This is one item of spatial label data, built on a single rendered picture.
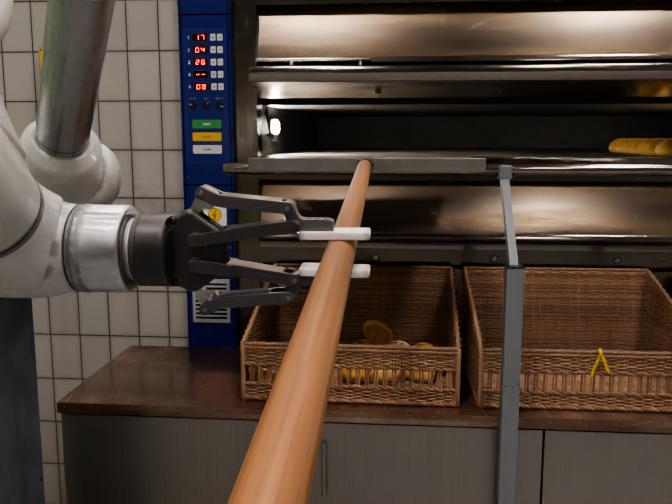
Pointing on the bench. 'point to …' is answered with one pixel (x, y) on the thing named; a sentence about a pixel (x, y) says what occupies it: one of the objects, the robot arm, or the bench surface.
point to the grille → (215, 311)
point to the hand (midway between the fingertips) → (336, 252)
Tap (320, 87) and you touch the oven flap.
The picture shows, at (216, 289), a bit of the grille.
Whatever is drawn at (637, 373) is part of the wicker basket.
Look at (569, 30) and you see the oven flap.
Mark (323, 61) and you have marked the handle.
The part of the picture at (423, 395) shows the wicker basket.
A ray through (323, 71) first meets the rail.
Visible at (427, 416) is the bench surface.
